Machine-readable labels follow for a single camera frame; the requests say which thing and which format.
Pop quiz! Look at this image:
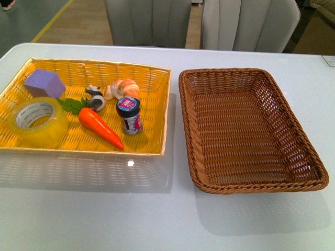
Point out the brown wicker basket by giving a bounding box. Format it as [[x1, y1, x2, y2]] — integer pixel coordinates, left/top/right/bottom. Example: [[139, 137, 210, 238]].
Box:
[[178, 68, 329, 195]]

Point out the clear yellow tape roll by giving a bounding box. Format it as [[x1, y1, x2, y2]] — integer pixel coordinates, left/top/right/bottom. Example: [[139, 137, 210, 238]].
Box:
[[7, 97, 69, 148]]

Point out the yellow woven basket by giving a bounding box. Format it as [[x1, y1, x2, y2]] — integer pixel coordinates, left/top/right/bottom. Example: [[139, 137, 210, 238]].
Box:
[[1, 58, 171, 156]]

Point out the small blue lidded jar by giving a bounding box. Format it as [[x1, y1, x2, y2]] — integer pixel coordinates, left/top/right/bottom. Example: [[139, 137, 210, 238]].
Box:
[[116, 97, 142, 135]]

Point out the toy croissant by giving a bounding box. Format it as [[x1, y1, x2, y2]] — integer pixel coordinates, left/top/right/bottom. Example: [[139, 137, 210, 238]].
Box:
[[104, 78, 139, 100]]

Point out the black white animal figurine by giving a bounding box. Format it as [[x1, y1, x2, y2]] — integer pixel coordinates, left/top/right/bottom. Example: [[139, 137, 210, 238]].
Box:
[[85, 84, 105, 112]]

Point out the orange toy carrot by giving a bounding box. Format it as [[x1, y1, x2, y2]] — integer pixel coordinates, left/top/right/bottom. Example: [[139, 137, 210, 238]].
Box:
[[56, 98, 124, 150]]

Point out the left grey upholstered chair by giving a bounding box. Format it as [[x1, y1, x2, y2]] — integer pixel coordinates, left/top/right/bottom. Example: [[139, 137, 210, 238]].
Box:
[[105, 0, 192, 48]]

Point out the grey upholstered chair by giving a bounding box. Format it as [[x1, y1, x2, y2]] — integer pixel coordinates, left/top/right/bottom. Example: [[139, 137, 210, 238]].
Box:
[[105, 0, 192, 48], [200, 0, 300, 53]]

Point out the right grey upholstered chair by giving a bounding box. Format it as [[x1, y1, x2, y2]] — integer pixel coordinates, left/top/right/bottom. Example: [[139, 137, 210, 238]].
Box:
[[200, 0, 300, 53]]

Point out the purple foam cube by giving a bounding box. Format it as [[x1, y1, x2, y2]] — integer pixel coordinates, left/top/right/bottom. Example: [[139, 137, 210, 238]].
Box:
[[24, 69, 65, 98]]

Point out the table label sticker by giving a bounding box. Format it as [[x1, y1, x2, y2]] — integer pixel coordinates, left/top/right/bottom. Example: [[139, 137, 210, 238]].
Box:
[[322, 55, 335, 67]]

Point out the tan cushioned sofa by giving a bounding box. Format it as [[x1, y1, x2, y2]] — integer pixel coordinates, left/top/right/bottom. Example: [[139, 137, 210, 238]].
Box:
[[310, 0, 334, 19]]

